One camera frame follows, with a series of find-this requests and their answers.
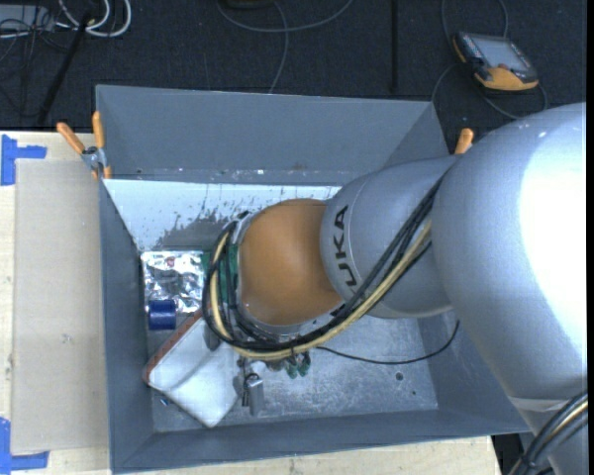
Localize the silver foil packet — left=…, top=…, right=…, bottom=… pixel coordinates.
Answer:
left=140, top=249, right=207, bottom=316

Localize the blue cylinder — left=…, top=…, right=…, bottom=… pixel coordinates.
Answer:
left=147, top=298, right=179, bottom=333

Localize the pale cardboard board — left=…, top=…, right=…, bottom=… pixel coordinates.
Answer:
left=10, top=158, right=111, bottom=455

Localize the red-brown flat block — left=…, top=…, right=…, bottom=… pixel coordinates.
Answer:
left=142, top=309, right=205, bottom=386

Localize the grey metal bin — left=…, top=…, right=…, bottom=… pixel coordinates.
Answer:
left=94, top=84, right=532, bottom=475

